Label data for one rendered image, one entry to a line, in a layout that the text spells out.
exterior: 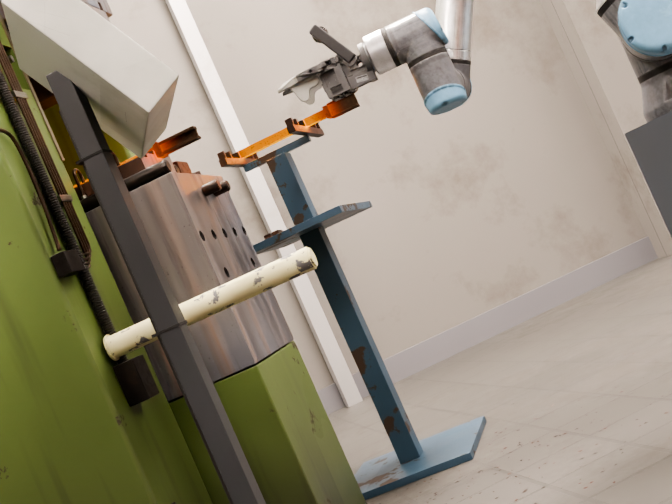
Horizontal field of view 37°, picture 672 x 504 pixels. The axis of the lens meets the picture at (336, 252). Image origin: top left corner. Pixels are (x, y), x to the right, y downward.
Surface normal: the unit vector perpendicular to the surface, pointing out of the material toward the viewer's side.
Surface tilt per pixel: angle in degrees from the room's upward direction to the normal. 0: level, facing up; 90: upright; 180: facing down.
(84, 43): 90
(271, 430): 90
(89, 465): 90
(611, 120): 90
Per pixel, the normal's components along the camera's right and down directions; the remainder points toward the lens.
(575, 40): -0.90, 0.40
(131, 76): 0.22, -0.12
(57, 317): -0.18, 0.05
